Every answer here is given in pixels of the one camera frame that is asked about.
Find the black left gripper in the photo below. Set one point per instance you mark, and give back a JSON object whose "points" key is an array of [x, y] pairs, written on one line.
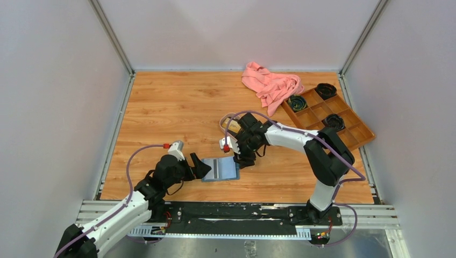
{"points": [[199, 170]]}

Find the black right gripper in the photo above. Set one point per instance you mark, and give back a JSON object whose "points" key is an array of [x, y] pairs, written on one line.
{"points": [[244, 159]]}

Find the white striped card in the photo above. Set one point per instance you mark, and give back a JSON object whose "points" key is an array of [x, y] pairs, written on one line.
{"points": [[213, 174]]}

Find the teal leather card holder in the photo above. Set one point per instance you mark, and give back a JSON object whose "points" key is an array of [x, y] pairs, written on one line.
{"points": [[228, 169]]}

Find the beige oval tray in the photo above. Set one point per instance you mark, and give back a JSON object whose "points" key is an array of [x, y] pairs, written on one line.
{"points": [[231, 116]]}

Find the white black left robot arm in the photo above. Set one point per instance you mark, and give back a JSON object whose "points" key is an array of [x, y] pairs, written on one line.
{"points": [[146, 200]]}

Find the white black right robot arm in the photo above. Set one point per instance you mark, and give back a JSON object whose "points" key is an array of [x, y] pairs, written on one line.
{"points": [[329, 158]]}

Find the gold credit card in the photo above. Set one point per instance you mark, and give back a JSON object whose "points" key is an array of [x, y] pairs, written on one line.
{"points": [[233, 127]]}

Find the pink cloth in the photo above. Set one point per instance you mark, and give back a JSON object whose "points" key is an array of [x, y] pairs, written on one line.
{"points": [[271, 88]]}

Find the rolled tie orange pattern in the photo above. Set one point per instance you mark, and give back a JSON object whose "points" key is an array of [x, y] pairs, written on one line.
{"points": [[326, 90]]}

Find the wooden compartment organizer tray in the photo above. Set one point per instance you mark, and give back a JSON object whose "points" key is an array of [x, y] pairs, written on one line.
{"points": [[322, 107]]}

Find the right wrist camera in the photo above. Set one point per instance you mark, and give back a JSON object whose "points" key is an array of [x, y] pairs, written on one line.
{"points": [[229, 144]]}

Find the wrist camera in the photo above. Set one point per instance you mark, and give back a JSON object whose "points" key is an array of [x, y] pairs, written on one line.
{"points": [[229, 144], [176, 149]]}

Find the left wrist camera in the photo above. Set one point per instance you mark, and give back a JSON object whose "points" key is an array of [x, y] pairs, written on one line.
{"points": [[176, 149]]}

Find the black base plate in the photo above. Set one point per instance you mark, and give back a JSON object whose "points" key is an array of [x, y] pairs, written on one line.
{"points": [[218, 218]]}

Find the aluminium frame rail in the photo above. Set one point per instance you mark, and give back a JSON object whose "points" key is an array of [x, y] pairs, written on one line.
{"points": [[354, 217]]}

